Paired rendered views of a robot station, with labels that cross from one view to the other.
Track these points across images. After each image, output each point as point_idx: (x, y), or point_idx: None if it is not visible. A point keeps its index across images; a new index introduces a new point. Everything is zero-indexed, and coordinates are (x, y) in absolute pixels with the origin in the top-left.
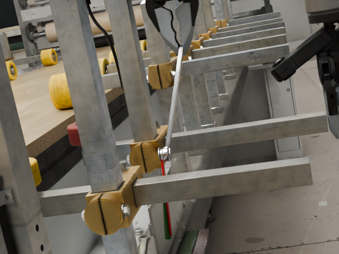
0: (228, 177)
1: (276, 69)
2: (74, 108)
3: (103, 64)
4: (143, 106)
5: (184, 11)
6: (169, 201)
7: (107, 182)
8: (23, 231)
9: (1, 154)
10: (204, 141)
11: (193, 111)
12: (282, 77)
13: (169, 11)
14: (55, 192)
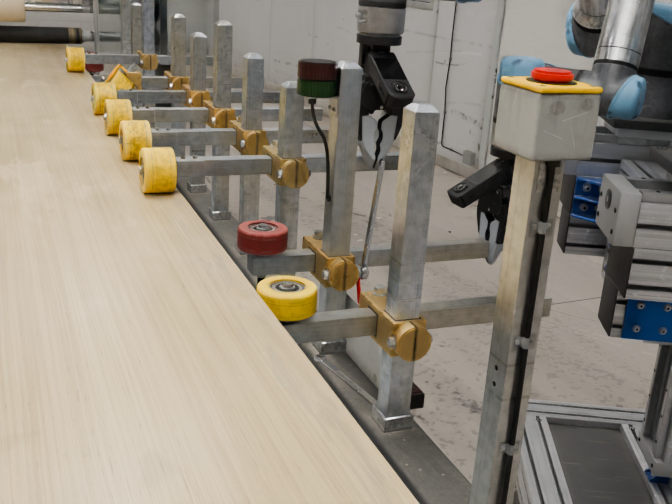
0: (490, 307)
1: (463, 195)
2: (405, 239)
3: (150, 130)
4: (348, 220)
5: (390, 124)
6: (437, 327)
7: (413, 311)
8: (531, 367)
9: (537, 307)
10: (380, 258)
11: (256, 203)
12: (466, 204)
13: (376, 122)
14: (327, 315)
